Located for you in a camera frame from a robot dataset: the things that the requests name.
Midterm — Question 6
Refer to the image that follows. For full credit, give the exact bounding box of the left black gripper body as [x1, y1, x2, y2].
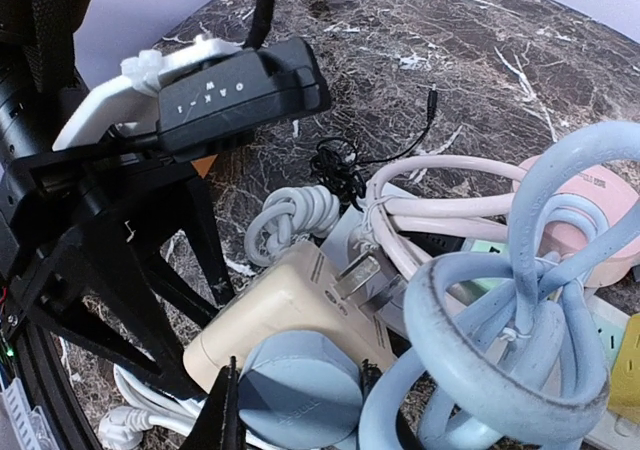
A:
[1, 150, 198, 324]

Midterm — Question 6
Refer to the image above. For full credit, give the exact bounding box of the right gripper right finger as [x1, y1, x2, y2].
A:
[359, 359, 426, 450]

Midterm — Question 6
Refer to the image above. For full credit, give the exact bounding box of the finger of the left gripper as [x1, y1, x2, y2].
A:
[144, 176, 235, 328]
[29, 219, 202, 395]

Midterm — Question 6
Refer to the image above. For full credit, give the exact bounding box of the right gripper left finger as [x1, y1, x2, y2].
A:
[187, 356, 245, 450]

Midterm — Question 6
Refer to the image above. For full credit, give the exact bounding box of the white power cable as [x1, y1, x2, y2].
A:
[97, 362, 211, 449]

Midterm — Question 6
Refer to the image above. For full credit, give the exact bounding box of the light blue plug cable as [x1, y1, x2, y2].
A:
[237, 119, 640, 450]

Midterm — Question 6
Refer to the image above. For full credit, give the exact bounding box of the beige cube socket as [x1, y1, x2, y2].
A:
[183, 241, 396, 391]

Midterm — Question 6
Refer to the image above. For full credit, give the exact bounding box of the orange power strip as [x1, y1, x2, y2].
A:
[192, 155, 217, 178]

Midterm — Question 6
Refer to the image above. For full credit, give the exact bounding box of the black charger plug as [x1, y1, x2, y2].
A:
[399, 231, 465, 257]

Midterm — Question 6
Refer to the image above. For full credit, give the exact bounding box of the yellow cube socket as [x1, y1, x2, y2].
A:
[608, 314, 640, 423]

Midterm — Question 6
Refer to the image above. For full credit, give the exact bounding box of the pink plug adapter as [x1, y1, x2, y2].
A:
[512, 154, 640, 289]

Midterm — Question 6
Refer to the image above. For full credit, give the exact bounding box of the white power strip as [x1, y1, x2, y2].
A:
[319, 179, 640, 450]

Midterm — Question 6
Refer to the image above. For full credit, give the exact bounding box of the mint green cube adapter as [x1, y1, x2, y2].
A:
[450, 238, 508, 305]

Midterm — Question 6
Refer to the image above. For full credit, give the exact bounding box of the white braided cable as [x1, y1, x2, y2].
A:
[243, 184, 346, 266]

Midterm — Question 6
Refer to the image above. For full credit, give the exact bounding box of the thin black cable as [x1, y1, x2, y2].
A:
[309, 82, 441, 209]

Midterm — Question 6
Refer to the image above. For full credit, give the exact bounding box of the pale pink power cable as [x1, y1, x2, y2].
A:
[354, 154, 531, 291]

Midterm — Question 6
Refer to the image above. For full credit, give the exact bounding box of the white slotted cable duct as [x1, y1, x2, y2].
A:
[1, 378, 59, 450]

